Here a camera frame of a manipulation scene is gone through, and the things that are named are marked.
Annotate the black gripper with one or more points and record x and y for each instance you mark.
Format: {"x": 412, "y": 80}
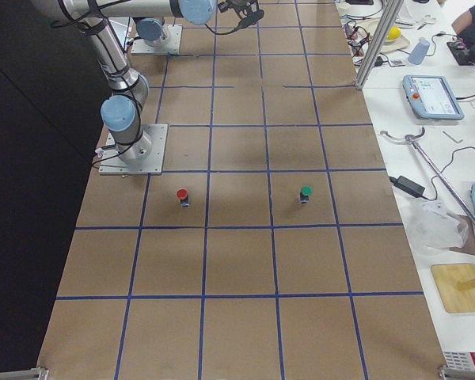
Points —
{"x": 226, "y": 5}

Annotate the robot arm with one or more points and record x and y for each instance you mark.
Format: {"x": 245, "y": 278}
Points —
{"x": 121, "y": 113}
{"x": 153, "y": 31}

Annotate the green push button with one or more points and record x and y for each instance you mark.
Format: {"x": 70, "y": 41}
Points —
{"x": 305, "y": 194}

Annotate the red push button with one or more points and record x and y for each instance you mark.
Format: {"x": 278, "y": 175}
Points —
{"x": 183, "y": 197}

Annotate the white paper cup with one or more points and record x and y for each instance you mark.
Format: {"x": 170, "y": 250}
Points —
{"x": 343, "y": 8}

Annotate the yellow lemon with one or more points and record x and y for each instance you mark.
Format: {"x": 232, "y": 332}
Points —
{"x": 393, "y": 35}

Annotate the blue plastic cup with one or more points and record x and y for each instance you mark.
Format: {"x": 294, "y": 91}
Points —
{"x": 419, "y": 52}

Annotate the metal reacher tool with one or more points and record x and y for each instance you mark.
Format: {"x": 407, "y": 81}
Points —
{"x": 413, "y": 140}

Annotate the black power adapter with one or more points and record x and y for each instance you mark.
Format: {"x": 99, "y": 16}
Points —
{"x": 408, "y": 186}

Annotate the clear plastic bag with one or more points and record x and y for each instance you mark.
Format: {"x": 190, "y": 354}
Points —
{"x": 433, "y": 229}

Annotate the wooden cutting board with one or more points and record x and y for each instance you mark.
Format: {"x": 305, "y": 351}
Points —
{"x": 456, "y": 286}

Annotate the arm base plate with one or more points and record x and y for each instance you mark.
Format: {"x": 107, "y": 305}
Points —
{"x": 139, "y": 47}
{"x": 146, "y": 156}

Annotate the aluminium frame post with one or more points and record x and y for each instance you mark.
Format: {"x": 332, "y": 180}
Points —
{"x": 389, "y": 15}

